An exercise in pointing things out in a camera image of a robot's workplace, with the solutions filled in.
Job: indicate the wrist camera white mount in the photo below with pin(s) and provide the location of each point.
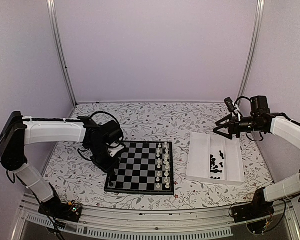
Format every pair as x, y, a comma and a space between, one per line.
233, 108
114, 151

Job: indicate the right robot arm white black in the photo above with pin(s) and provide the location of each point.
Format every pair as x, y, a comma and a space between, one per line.
279, 125

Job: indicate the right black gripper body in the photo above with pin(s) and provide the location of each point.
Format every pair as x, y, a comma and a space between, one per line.
250, 129

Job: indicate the floral patterned table mat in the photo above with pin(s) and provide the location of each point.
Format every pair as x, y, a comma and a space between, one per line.
77, 179

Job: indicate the black chess pieces pile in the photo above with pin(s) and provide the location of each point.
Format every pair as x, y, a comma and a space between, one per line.
217, 169

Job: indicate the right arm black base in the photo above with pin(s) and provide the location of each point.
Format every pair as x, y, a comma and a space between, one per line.
261, 213

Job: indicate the white plastic divided tray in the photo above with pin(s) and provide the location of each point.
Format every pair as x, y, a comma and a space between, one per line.
201, 146

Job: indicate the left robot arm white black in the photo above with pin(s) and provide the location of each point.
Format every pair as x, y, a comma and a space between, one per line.
19, 132

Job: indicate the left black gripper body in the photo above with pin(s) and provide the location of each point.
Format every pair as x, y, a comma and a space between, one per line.
100, 159

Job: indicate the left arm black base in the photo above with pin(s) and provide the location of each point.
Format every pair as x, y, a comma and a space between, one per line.
68, 211

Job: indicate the front aluminium rail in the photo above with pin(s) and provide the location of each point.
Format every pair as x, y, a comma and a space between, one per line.
98, 223

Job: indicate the black and grey chessboard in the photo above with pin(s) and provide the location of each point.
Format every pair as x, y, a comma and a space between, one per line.
137, 170

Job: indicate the white chess pieces row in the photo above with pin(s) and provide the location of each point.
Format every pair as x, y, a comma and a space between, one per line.
163, 167

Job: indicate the right aluminium frame post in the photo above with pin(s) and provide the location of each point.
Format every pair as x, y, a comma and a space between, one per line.
253, 46

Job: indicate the aluminium frame post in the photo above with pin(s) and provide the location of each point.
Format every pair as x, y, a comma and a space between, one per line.
253, 46
51, 6

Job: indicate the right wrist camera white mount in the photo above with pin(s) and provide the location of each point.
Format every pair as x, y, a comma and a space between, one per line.
233, 108

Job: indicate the left aluminium frame post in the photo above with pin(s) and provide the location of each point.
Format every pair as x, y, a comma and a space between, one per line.
51, 6

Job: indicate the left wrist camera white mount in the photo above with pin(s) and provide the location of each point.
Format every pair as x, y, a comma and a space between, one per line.
114, 151

